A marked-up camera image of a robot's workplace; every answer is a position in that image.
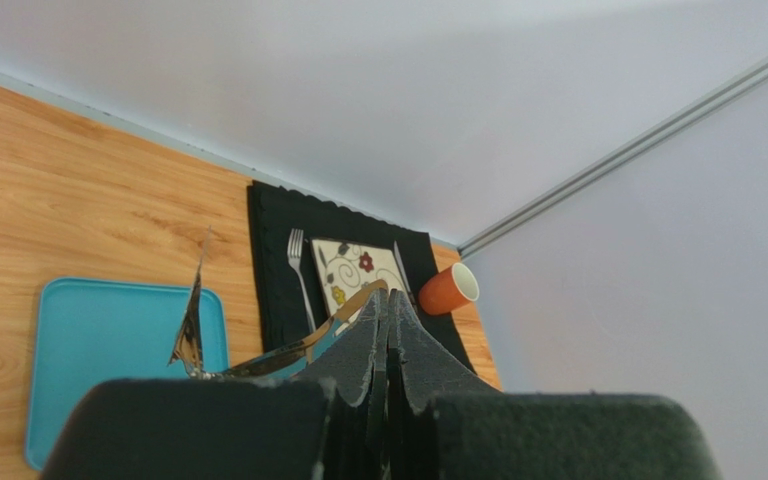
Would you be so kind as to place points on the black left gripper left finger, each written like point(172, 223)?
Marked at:
point(321, 423)

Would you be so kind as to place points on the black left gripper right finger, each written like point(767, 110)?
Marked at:
point(450, 424)

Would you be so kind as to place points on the metal serving tongs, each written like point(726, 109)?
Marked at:
point(281, 363)

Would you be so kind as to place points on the blue tin lid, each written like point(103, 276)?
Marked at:
point(104, 346)

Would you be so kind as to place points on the orange mug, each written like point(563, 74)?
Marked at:
point(450, 289)

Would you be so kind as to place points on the black cloth placemat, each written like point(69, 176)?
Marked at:
point(273, 212)

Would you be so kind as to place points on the floral square plate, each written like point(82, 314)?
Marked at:
point(344, 268)

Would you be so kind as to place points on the silver fork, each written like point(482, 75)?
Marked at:
point(294, 254)

